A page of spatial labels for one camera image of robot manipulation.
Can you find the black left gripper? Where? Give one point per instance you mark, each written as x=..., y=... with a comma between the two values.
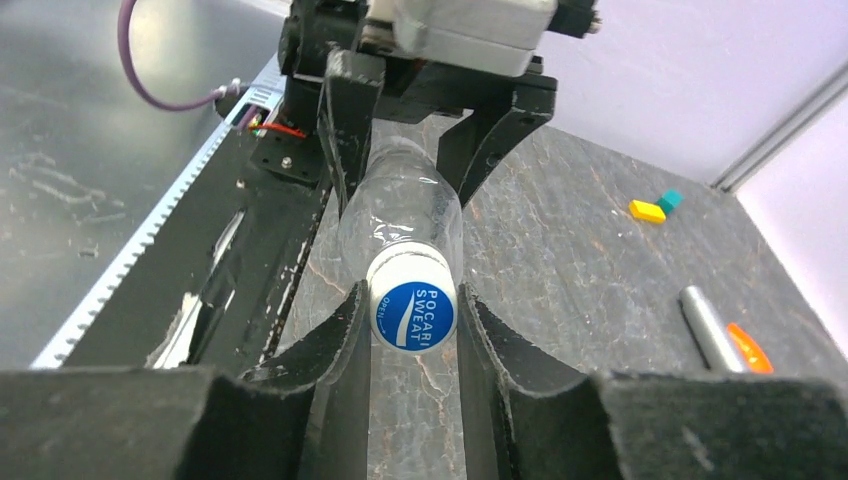
x=337, y=87

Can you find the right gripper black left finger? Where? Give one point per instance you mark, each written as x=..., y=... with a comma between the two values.
x=300, y=415

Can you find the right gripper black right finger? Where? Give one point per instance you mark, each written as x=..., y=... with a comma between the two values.
x=528, y=415

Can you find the clear bottle with blue-white cap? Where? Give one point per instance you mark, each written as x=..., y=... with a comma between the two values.
x=401, y=198

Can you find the blue-white cap of bottle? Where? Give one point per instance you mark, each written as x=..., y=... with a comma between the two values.
x=412, y=298

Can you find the silver microphone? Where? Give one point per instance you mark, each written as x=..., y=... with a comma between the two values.
x=716, y=346

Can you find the orange curved pipe piece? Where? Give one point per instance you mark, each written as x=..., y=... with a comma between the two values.
x=756, y=359

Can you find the yellow rectangular block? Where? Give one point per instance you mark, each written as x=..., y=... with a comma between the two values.
x=646, y=211

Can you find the teal rectangular block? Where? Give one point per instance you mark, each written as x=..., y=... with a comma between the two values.
x=669, y=201

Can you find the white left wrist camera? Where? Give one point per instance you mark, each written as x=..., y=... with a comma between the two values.
x=492, y=36

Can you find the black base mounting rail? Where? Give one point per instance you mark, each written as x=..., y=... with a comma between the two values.
x=210, y=296

